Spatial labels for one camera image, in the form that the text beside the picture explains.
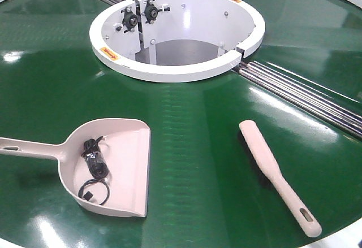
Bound pink plastic dustpan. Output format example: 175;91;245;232
1;118;150;217

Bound black cable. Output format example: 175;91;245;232
77;136;111;206

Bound pink hand brush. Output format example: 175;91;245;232
239;120;322;237

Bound green conveyor belt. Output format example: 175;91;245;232
1;0;361;247

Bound front orange arrow sticker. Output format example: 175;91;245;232
100;46;119;61

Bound right steel transfer rollers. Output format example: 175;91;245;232
232;61;361;139

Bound white inner conveyor ring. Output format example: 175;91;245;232
89;0;266;84

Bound right black bearing mount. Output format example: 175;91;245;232
143;0;171;24

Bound black bearing mount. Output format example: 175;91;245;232
122;6;138;33
143;0;171;24

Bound left black bearing mount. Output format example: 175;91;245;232
122;6;138;33

